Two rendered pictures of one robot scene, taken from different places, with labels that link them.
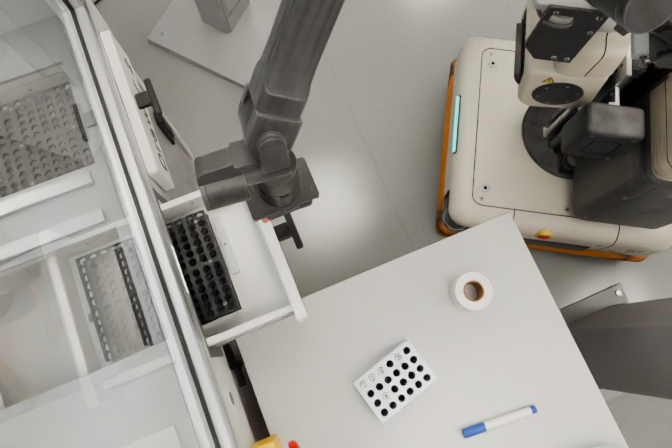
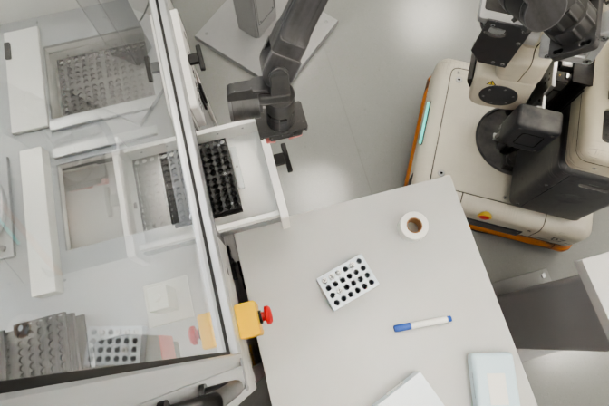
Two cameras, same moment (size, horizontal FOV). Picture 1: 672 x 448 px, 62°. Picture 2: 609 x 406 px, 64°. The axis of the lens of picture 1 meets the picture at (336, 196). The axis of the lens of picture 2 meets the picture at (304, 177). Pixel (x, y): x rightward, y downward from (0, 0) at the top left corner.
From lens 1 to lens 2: 0.25 m
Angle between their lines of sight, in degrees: 5
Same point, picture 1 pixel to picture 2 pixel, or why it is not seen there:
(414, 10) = (404, 36)
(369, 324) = (333, 241)
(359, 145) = (347, 135)
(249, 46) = not seen: hidden behind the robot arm
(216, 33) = (247, 37)
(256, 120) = (271, 57)
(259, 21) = not seen: hidden behind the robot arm
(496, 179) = (450, 168)
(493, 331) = (426, 258)
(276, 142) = (282, 73)
